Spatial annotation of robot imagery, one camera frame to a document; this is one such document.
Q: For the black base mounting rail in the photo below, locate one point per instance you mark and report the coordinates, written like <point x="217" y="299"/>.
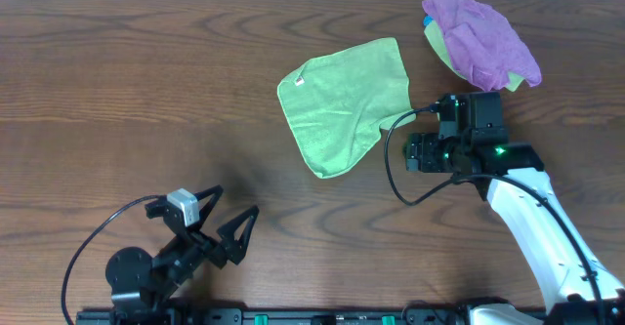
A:
<point x="484" y="314"/>

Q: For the light green cloth underneath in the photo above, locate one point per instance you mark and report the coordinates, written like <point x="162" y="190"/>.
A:
<point x="434" y="36"/>

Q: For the blue cloth corner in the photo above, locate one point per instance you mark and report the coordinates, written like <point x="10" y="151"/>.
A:
<point x="427" y="20"/>

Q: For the purple microfiber cloth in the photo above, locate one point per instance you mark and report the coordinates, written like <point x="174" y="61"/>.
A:
<point x="482" y="45"/>

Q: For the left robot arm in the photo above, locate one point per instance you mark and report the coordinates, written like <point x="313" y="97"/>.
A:
<point x="142" y="285"/>

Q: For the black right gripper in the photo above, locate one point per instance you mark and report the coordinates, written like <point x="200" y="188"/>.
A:
<point x="418" y="149"/>

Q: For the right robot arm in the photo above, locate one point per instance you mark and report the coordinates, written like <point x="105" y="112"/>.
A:
<point x="472" y="145"/>

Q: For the green microfiber cloth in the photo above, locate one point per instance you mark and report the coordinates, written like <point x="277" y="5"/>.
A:
<point x="337" y="105"/>

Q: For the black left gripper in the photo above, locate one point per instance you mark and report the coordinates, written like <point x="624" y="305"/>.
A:
<point x="219" y="255"/>

